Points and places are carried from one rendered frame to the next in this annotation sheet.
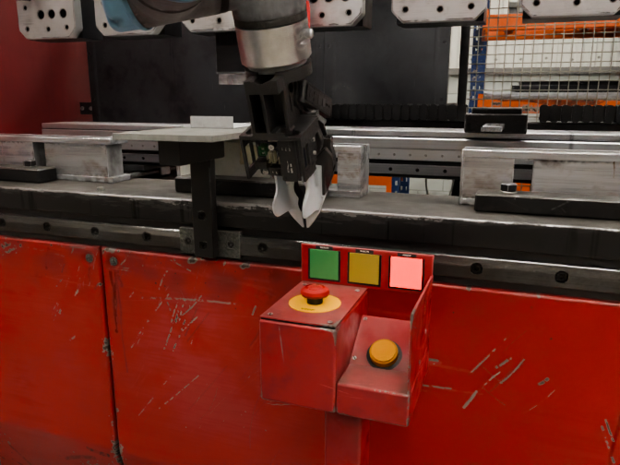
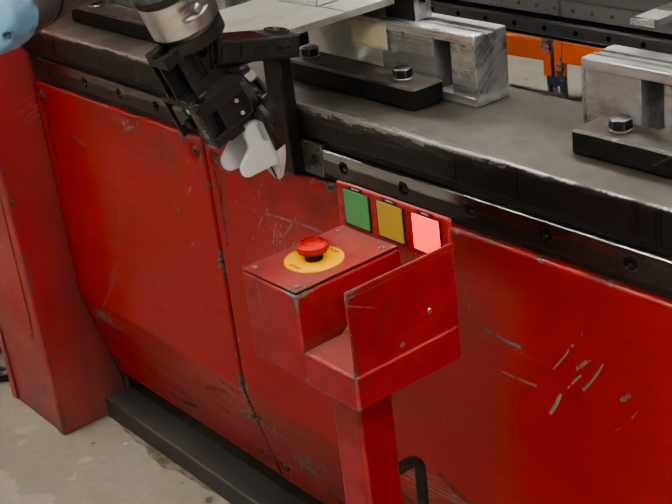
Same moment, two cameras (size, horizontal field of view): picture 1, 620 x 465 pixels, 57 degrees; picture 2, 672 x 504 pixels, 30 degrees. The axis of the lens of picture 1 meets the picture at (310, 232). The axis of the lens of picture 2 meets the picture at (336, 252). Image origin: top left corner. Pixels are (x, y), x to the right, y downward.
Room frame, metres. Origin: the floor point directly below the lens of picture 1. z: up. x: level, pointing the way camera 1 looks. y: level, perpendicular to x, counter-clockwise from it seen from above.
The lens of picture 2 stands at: (-0.37, -0.77, 1.40)
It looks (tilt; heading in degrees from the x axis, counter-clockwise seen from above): 25 degrees down; 34
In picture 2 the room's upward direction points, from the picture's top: 7 degrees counter-clockwise
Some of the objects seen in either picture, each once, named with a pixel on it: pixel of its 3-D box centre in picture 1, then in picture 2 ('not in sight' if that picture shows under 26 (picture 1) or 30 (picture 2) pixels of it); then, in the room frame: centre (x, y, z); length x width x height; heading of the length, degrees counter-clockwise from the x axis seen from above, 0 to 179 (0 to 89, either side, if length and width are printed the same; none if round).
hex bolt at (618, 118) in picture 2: (508, 187); (620, 123); (0.91, -0.32, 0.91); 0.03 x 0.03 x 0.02
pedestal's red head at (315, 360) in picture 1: (349, 325); (348, 290); (0.73, -0.05, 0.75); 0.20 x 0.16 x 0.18; 70
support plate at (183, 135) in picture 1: (204, 133); (277, 15); (1.00, 0.18, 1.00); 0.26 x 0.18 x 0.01; 160
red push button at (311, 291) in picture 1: (315, 299); (313, 254); (0.74, -0.01, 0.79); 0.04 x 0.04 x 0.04
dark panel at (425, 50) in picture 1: (248, 74); not in sight; (1.70, 0.18, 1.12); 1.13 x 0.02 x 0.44; 70
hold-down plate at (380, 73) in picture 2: (249, 186); (355, 77); (1.07, 0.11, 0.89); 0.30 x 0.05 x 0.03; 70
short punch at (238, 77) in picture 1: (241, 58); not in sight; (1.14, 0.13, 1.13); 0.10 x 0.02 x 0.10; 70
